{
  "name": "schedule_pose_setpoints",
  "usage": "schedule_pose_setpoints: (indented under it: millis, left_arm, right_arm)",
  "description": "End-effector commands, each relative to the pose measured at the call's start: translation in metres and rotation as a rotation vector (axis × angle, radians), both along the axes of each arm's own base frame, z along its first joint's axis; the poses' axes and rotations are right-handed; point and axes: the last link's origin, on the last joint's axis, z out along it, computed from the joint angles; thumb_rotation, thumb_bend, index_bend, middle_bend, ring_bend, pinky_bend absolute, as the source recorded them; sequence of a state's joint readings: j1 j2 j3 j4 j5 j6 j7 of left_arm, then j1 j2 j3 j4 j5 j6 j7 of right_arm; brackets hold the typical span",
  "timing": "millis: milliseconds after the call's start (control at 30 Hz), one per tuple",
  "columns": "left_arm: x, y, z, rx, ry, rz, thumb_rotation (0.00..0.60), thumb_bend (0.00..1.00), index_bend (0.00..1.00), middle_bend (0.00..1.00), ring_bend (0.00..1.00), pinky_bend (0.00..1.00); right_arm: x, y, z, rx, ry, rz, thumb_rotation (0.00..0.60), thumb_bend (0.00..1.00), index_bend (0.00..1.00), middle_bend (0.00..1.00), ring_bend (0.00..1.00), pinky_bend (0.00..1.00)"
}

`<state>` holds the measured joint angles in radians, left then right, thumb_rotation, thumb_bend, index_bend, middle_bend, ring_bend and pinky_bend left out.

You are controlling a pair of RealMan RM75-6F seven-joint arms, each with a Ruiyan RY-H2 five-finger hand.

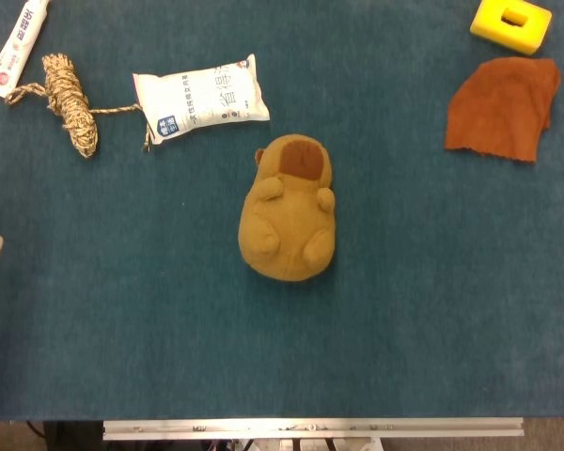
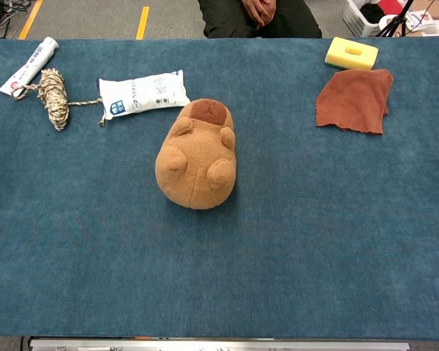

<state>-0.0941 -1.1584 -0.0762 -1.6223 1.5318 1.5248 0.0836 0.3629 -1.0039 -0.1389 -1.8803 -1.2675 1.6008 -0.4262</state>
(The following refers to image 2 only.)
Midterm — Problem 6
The brown plush toy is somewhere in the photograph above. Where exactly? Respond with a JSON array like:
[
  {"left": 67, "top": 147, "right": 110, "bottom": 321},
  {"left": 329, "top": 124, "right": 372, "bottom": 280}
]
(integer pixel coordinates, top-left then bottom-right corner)
[{"left": 154, "top": 98, "right": 238, "bottom": 211}]

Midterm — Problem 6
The white plastic pouch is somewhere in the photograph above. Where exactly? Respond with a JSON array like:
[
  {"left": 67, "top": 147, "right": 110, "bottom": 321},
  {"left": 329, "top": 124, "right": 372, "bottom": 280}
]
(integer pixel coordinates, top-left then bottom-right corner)
[{"left": 97, "top": 69, "right": 192, "bottom": 121}]

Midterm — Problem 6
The blue table mat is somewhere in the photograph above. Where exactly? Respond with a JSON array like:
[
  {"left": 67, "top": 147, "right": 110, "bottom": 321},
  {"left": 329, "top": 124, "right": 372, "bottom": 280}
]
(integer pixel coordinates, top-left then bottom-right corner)
[{"left": 0, "top": 35, "right": 439, "bottom": 339}]

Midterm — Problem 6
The rust brown cloth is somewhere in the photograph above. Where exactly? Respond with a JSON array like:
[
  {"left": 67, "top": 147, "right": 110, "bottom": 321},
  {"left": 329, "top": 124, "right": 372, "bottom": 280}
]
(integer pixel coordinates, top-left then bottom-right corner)
[{"left": 315, "top": 68, "right": 394, "bottom": 135}]

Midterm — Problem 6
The seated person in dark clothes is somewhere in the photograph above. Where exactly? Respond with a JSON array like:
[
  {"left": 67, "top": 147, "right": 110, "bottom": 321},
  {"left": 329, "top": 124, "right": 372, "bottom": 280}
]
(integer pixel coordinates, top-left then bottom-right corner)
[{"left": 197, "top": 0, "right": 323, "bottom": 39}]

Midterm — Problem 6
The yellow sponge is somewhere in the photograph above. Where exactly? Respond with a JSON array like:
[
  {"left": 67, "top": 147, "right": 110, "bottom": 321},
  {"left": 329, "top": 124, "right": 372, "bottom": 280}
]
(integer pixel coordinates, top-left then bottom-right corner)
[{"left": 324, "top": 36, "right": 380, "bottom": 71}]

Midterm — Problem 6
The white laundry basket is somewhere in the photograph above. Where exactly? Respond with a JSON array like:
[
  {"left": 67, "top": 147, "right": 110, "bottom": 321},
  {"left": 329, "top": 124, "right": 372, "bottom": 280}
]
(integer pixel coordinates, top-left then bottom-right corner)
[{"left": 342, "top": 0, "right": 407, "bottom": 38}]

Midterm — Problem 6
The white toothpaste tube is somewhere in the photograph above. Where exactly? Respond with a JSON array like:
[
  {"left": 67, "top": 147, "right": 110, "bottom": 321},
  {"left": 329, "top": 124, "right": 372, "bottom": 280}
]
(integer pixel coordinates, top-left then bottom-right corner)
[{"left": 0, "top": 36, "right": 59, "bottom": 98}]

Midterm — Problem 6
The black tripod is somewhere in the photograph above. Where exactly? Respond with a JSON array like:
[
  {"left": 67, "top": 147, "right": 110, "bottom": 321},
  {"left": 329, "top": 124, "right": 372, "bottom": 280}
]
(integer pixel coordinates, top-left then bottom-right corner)
[{"left": 378, "top": 0, "right": 416, "bottom": 37}]

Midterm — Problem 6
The beige braided rope bundle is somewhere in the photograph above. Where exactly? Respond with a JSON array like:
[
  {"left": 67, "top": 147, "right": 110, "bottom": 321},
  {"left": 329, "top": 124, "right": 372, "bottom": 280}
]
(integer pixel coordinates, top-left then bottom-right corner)
[{"left": 10, "top": 68, "right": 107, "bottom": 132}]

